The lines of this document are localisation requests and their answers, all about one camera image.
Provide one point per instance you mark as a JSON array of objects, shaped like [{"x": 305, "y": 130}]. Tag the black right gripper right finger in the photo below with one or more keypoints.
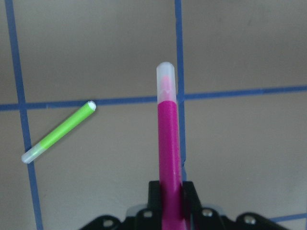
[{"x": 207, "y": 218}]

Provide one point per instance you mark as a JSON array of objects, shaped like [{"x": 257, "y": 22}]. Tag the pink pen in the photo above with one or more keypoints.
[{"x": 169, "y": 149}]

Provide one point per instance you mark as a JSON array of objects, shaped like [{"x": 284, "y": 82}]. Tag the green pen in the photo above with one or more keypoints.
[{"x": 60, "y": 131}]

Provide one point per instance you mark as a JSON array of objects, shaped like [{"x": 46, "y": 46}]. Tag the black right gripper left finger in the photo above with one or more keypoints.
[{"x": 148, "y": 218}]

